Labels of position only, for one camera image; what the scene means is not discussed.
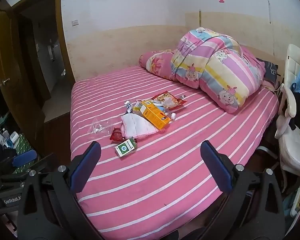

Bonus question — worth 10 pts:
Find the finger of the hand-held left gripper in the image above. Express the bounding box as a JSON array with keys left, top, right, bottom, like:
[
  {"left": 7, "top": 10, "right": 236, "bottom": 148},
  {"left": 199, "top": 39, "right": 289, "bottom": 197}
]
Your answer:
[
  {"left": 11, "top": 149, "right": 38, "bottom": 168},
  {"left": 0, "top": 153, "right": 57, "bottom": 180}
]

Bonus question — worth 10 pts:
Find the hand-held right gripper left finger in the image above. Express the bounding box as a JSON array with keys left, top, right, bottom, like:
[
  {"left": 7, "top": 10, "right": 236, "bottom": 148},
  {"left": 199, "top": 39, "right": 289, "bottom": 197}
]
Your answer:
[{"left": 16, "top": 141, "right": 105, "bottom": 240}]

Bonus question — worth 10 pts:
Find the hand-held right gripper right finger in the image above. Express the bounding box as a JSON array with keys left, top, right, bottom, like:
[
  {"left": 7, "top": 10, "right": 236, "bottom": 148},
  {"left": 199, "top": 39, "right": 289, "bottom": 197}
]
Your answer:
[{"left": 200, "top": 140, "right": 287, "bottom": 240}]

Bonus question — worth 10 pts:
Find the small green card box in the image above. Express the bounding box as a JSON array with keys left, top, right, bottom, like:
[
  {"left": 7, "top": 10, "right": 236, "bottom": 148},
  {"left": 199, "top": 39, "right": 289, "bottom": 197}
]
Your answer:
[{"left": 114, "top": 137, "right": 138, "bottom": 158}]

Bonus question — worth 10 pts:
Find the small red packet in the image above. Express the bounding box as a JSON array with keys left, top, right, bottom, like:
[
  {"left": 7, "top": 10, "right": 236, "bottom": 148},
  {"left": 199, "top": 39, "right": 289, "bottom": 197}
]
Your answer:
[{"left": 110, "top": 127, "right": 125, "bottom": 143}]

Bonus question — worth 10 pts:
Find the white foam tape roll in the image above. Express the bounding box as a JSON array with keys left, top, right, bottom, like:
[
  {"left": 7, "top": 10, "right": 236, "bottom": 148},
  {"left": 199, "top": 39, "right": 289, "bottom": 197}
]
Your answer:
[{"left": 121, "top": 114, "right": 165, "bottom": 139}]

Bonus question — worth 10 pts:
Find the orange cardboard box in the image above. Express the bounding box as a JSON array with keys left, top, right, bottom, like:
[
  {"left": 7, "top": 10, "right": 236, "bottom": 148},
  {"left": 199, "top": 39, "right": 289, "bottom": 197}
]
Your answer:
[{"left": 139, "top": 100, "right": 171, "bottom": 130}]

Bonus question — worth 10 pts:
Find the green patterned box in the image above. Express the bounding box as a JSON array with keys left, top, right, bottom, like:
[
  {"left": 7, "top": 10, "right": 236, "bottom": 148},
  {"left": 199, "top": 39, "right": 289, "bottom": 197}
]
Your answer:
[{"left": 14, "top": 133, "right": 42, "bottom": 174}]

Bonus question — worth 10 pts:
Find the dark clothes pile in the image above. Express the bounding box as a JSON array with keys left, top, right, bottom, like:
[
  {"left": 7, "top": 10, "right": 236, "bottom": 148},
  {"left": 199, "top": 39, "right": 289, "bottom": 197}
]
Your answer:
[{"left": 0, "top": 141, "right": 17, "bottom": 165}]

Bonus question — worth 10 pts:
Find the clear plastic wrapper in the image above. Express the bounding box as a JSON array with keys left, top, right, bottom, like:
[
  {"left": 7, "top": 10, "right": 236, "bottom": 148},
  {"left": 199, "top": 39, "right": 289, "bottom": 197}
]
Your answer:
[{"left": 91, "top": 119, "right": 113, "bottom": 134}]

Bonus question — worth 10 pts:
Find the pink striped bed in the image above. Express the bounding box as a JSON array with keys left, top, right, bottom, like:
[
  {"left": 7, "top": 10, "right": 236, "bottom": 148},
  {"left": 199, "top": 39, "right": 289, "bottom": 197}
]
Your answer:
[{"left": 69, "top": 64, "right": 280, "bottom": 239}]

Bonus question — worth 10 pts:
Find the brown wooden door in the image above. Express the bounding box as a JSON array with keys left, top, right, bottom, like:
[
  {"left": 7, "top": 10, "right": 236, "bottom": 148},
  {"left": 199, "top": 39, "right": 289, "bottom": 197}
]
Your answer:
[{"left": 0, "top": 7, "right": 47, "bottom": 155}]

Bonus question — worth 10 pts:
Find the white chair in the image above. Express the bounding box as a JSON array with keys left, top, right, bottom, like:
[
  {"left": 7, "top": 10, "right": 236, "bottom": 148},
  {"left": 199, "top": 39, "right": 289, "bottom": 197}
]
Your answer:
[{"left": 275, "top": 44, "right": 300, "bottom": 195}]

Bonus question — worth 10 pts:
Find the red snack packet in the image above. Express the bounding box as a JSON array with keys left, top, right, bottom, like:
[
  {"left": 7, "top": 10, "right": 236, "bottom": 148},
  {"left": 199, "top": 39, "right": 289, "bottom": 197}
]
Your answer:
[{"left": 151, "top": 92, "right": 187, "bottom": 110}]

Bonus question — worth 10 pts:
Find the colourful cartoon print quilt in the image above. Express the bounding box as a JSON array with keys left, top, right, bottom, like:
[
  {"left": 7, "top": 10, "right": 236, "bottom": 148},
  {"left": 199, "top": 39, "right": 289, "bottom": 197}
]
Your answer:
[{"left": 170, "top": 27, "right": 265, "bottom": 113}]

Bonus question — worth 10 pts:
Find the dark pillow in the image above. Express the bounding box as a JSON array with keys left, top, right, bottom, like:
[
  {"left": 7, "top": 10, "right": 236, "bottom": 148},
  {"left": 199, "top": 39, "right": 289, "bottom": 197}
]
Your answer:
[{"left": 255, "top": 57, "right": 278, "bottom": 84}]

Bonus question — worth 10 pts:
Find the white cable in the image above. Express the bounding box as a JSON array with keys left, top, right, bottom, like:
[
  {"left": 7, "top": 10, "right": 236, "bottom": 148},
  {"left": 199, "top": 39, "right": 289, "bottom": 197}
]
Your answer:
[{"left": 264, "top": 84, "right": 283, "bottom": 93}]

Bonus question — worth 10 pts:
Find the brown door frame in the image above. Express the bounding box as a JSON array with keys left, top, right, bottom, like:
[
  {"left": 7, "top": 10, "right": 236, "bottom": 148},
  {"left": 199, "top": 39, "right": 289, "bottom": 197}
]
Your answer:
[{"left": 11, "top": 0, "right": 75, "bottom": 83}]

